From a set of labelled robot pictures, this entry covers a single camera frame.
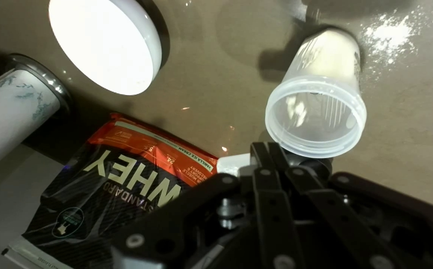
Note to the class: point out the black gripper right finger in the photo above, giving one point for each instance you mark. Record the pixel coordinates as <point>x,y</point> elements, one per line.
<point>401,221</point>

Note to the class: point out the black whey protein bag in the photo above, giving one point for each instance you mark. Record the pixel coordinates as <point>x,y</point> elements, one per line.
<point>125,169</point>

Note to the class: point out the white bowl with powder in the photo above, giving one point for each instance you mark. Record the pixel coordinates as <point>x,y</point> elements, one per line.
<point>112,42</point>

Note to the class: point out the clear shaker cup left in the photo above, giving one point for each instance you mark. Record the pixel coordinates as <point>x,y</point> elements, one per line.
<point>316,111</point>

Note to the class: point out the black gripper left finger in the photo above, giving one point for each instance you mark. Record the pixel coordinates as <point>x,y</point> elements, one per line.
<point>183,230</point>

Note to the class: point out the white paper towel roll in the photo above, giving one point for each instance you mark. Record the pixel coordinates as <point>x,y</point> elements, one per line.
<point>30,94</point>

